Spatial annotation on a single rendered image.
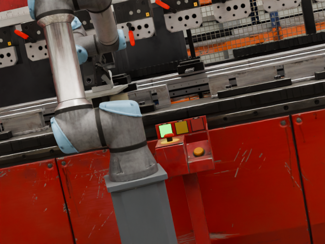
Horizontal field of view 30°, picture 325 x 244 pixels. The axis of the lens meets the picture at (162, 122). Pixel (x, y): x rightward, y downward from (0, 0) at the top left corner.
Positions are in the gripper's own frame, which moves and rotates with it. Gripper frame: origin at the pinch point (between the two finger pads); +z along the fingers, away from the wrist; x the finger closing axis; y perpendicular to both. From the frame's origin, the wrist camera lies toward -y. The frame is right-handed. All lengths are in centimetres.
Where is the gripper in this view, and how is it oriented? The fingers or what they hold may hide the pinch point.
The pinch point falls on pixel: (104, 88)
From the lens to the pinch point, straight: 251.3
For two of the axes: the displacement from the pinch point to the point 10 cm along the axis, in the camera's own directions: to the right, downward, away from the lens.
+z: 3.2, 6.2, 7.1
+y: 0.7, -7.7, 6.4
